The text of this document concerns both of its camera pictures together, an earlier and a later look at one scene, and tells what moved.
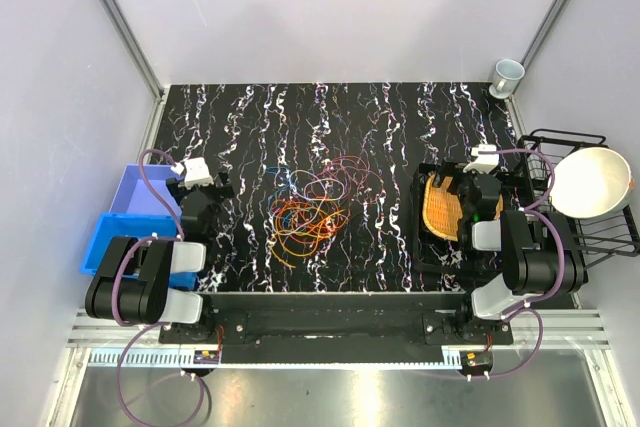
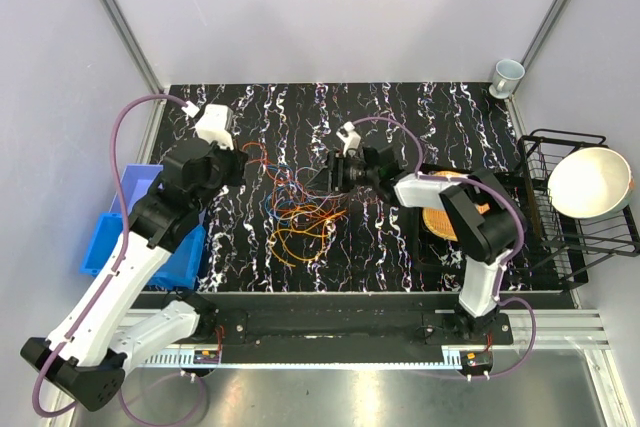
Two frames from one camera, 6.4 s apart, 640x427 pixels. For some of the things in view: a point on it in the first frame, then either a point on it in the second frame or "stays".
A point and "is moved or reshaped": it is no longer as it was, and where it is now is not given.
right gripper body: x=462 y=181 -> x=351 y=173
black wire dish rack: x=598 y=239 stays
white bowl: x=592 y=182 stays
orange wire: x=300 y=227 is moved or reshaped
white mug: x=507 y=74 stays
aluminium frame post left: x=121 y=23 stays
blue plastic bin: x=111 y=225 stays
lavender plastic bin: x=133 y=195 stays
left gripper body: x=213 y=194 -> x=227 y=167
